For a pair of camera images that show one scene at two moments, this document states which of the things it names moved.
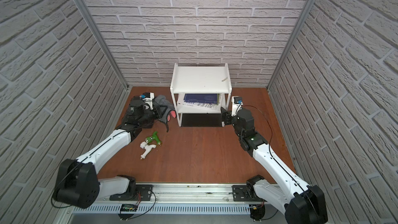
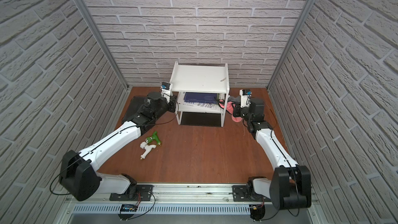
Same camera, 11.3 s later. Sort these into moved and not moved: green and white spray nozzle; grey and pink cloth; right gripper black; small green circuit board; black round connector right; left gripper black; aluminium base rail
Moved: grey and pink cloth; right gripper black; left gripper black
Not moved: small green circuit board; green and white spray nozzle; aluminium base rail; black round connector right
